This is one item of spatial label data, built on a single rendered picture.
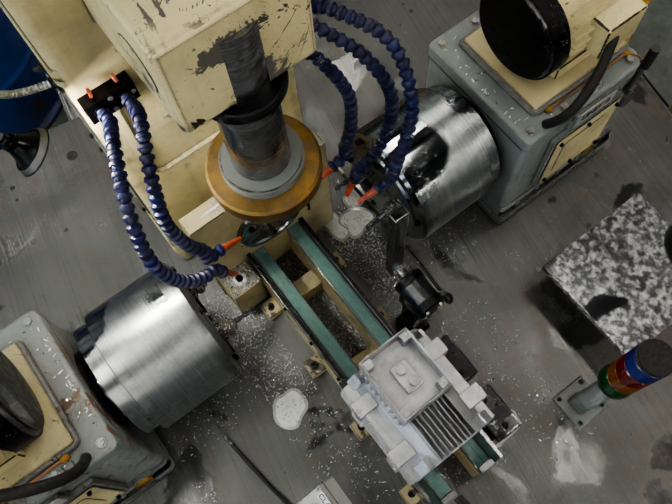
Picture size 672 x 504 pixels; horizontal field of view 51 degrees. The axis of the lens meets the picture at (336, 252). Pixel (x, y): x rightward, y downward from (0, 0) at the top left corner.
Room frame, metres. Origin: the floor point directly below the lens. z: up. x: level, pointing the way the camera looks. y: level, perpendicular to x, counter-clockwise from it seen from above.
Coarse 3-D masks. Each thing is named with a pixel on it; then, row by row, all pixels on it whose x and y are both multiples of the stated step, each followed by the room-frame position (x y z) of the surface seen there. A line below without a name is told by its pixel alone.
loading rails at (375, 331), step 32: (256, 256) 0.54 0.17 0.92; (320, 256) 0.53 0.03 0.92; (288, 288) 0.47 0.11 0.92; (320, 288) 0.49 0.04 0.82; (352, 288) 0.45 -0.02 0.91; (320, 320) 0.39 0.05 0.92; (352, 320) 0.40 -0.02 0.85; (384, 320) 0.37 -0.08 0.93; (320, 352) 0.32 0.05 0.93; (480, 448) 0.11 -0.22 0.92
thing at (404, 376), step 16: (400, 336) 0.28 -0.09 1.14; (384, 352) 0.27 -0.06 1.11; (400, 352) 0.26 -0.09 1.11; (416, 352) 0.26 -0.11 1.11; (368, 368) 0.24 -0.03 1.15; (384, 368) 0.24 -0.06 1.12; (400, 368) 0.23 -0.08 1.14; (416, 368) 0.23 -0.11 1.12; (432, 368) 0.23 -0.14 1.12; (384, 384) 0.21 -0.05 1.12; (400, 384) 0.21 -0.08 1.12; (416, 384) 0.20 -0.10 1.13; (432, 384) 0.20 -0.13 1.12; (448, 384) 0.19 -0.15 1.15; (384, 400) 0.19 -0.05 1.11; (400, 400) 0.18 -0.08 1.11; (416, 400) 0.18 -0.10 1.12; (432, 400) 0.17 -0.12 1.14; (400, 416) 0.15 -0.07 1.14
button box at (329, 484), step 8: (328, 480) 0.08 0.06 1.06; (320, 488) 0.06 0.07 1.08; (328, 488) 0.06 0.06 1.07; (336, 488) 0.06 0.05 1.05; (304, 496) 0.06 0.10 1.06; (312, 496) 0.05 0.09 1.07; (320, 496) 0.05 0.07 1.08; (328, 496) 0.05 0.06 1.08; (336, 496) 0.05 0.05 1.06; (344, 496) 0.05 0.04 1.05
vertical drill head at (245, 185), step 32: (256, 32) 0.51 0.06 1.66; (256, 64) 0.50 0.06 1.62; (256, 96) 0.49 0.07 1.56; (224, 128) 0.50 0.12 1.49; (256, 128) 0.49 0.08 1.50; (288, 128) 0.57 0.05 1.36; (224, 160) 0.53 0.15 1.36; (256, 160) 0.49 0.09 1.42; (288, 160) 0.51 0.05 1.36; (320, 160) 0.52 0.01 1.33; (224, 192) 0.49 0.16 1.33; (256, 192) 0.47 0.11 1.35; (288, 192) 0.47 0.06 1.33
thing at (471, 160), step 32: (416, 96) 0.74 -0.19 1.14; (448, 96) 0.73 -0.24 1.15; (416, 128) 0.66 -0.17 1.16; (448, 128) 0.65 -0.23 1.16; (480, 128) 0.65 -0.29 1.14; (352, 160) 0.69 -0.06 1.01; (384, 160) 0.61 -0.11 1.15; (416, 160) 0.59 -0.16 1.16; (448, 160) 0.59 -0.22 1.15; (480, 160) 0.60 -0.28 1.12; (384, 192) 0.60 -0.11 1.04; (416, 192) 0.54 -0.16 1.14; (448, 192) 0.55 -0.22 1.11; (480, 192) 0.57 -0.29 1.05; (416, 224) 0.51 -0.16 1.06
